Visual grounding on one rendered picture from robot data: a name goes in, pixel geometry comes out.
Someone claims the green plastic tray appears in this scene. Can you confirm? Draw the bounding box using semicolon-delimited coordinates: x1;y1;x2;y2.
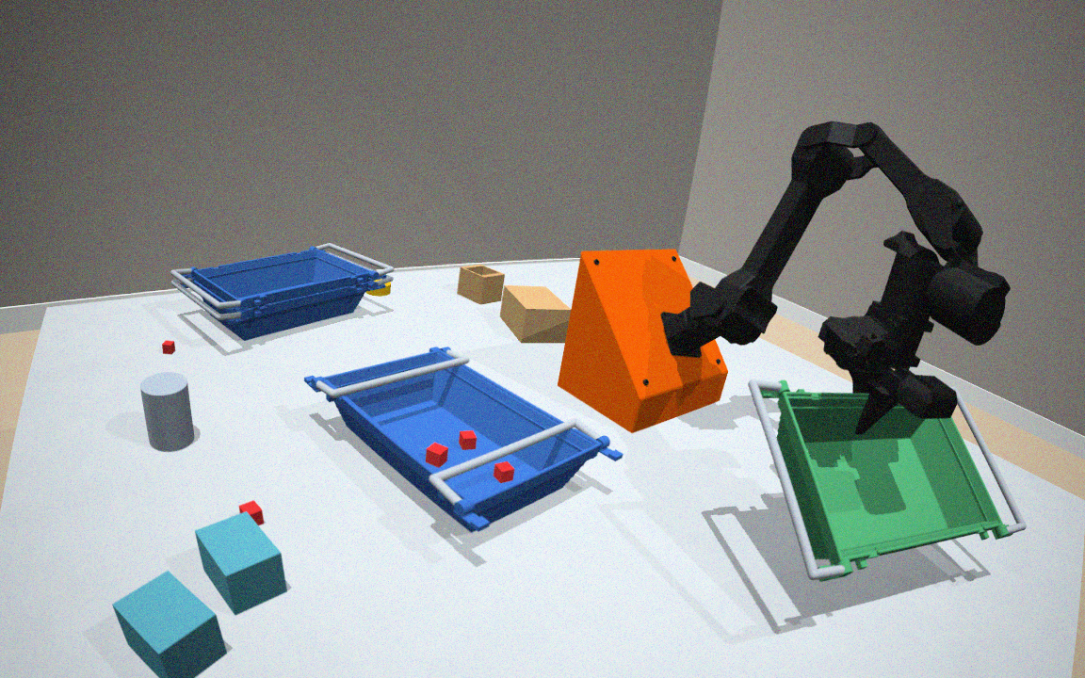
748;379;1027;583

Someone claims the yellow flat cylinder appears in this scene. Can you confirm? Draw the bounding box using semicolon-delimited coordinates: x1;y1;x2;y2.
366;282;391;297

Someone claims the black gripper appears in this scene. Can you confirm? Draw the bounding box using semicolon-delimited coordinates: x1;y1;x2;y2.
848;295;957;435

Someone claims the light blue cube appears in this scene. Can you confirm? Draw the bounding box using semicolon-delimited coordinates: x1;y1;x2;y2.
195;511;288;616
112;571;227;678

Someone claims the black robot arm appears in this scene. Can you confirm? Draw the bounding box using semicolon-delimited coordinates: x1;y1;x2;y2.
660;121;1011;371

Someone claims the dark grey cylinder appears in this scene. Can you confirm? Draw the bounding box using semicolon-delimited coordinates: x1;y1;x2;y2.
140;372;194;453

